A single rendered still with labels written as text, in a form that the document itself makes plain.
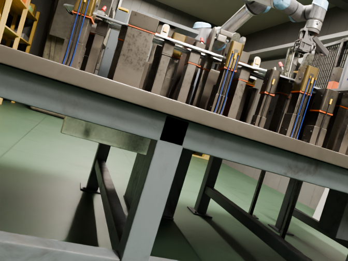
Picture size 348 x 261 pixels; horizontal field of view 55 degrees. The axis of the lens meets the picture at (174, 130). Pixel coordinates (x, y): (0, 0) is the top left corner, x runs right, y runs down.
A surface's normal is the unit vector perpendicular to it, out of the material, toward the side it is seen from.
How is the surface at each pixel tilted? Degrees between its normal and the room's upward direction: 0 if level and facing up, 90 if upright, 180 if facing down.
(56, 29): 90
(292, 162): 90
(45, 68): 90
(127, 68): 90
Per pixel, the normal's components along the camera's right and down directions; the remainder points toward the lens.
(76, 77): 0.27, 0.12
